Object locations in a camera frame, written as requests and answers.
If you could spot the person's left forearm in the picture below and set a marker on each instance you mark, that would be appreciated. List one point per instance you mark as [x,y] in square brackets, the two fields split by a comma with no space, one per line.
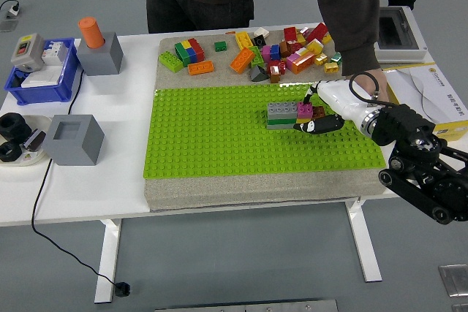
[347,16]

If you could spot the orange long toy brick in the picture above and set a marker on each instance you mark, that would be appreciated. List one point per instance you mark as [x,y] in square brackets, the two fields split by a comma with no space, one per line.
[201,67]
[242,60]

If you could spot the person's left hand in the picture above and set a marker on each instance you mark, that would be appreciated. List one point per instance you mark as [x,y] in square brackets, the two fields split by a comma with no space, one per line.
[380,83]

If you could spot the red long toy brick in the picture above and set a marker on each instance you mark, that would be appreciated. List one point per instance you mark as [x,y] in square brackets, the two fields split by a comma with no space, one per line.
[197,48]
[315,32]

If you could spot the brown square toy brick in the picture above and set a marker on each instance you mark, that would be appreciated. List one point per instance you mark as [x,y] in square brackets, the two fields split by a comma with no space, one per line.
[319,112]
[284,49]
[275,78]

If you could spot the small dark green brick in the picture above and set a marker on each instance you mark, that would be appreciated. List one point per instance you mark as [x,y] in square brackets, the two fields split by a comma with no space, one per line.
[220,46]

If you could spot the grey cube holder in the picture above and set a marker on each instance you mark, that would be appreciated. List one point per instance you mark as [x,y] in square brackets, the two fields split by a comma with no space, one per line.
[100,60]
[73,151]

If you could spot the black square toy brick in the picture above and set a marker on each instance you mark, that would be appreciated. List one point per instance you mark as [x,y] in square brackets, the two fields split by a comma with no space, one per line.
[259,41]

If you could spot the grey metal floor strip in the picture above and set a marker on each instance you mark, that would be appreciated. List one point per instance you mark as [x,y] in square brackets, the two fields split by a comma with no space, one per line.
[248,306]

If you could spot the grey floor plate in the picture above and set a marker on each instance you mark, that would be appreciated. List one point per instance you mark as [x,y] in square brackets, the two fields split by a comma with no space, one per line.
[8,25]

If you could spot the white electrical distribution box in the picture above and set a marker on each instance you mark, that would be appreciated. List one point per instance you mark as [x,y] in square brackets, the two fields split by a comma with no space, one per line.
[402,34]

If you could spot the brown white block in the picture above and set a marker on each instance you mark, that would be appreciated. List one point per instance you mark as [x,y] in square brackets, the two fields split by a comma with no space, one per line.
[35,140]

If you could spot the yellow white cardboard box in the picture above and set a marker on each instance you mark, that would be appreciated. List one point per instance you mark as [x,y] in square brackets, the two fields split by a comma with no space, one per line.
[420,78]

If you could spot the metal floor plate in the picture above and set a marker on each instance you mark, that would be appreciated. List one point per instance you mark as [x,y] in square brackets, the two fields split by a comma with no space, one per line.
[460,307]
[455,280]

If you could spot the green small toy brick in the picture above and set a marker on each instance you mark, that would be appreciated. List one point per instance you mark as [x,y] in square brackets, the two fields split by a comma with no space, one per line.
[335,58]

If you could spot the blue square toy brick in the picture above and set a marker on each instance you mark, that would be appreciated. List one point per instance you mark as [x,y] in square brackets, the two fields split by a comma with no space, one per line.
[192,54]
[275,52]

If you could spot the green studded baseplate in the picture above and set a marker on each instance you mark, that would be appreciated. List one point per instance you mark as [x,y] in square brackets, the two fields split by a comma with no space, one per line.
[219,136]

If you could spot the glossy orange long brick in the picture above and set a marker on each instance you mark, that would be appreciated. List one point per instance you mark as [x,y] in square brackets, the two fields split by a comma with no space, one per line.
[303,63]

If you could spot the red rounded toy brick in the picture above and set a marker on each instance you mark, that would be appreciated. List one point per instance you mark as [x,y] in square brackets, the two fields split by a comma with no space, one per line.
[273,67]

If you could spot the white circuit breaker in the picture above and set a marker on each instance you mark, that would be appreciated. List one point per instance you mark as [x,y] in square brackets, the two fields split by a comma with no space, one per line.
[54,52]

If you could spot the black plug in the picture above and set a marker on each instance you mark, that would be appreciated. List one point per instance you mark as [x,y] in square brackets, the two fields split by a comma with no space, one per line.
[122,289]

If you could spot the yellow long toy brick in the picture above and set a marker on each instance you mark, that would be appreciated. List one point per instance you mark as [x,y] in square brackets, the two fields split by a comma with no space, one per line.
[244,39]

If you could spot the large black nut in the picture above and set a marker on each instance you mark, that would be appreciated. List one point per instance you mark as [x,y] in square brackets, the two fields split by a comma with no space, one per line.
[12,125]
[9,152]

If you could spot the orange cylinder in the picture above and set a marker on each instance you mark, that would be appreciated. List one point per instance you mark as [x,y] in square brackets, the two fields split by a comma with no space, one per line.
[90,32]

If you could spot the blue plastic bin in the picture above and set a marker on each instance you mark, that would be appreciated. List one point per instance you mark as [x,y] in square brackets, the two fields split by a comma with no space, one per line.
[44,94]

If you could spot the red square toy brick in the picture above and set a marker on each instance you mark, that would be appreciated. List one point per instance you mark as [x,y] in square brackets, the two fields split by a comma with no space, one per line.
[290,33]

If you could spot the lime long toy brick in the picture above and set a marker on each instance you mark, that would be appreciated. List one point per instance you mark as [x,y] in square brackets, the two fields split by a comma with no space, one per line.
[170,60]

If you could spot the grey long toy brick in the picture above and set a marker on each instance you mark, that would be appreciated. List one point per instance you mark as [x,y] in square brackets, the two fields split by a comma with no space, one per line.
[281,126]
[282,108]

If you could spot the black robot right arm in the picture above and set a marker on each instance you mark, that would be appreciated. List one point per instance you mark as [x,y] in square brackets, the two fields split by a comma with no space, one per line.
[402,122]

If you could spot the small pink toy brick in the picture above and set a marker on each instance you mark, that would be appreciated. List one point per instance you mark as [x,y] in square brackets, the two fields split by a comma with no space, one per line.
[304,30]

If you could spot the red white toy brick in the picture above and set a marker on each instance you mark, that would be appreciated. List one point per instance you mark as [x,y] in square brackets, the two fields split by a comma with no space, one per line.
[296,47]

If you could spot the glossy yellow toy brick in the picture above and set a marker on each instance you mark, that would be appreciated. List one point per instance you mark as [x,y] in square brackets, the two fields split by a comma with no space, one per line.
[321,58]

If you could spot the pink square toy brick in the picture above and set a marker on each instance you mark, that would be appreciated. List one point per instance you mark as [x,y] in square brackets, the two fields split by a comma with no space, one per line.
[266,53]
[292,61]
[304,109]

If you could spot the yellow small toy brick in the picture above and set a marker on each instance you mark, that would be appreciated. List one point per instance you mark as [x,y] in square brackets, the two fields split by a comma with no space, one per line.
[331,67]

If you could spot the grey switch box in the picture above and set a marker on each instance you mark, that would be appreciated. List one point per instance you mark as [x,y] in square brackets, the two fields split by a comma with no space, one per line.
[26,50]

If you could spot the green long toy brick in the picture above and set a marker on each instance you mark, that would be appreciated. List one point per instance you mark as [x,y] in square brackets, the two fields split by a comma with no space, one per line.
[181,52]
[281,120]

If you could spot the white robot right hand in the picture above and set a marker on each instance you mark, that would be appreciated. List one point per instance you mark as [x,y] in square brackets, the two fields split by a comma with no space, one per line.
[342,100]

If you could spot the yellow square toy brick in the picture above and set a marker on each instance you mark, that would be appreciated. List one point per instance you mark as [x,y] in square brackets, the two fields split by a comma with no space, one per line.
[301,38]
[314,46]
[187,44]
[302,120]

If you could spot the white table leg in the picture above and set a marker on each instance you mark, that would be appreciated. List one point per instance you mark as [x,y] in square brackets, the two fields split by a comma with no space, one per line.
[108,261]
[365,246]

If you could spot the white plate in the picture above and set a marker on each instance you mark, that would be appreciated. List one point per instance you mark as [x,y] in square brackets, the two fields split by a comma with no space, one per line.
[36,158]

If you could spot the white switch panel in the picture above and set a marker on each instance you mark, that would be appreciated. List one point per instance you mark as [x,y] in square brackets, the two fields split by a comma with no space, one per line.
[40,78]

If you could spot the yellow orange toy brick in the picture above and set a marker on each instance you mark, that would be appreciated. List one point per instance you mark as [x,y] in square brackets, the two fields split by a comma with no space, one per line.
[325,39]

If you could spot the dark grey sloped brick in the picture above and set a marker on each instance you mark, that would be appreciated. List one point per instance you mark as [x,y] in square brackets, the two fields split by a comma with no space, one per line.
[258,74]

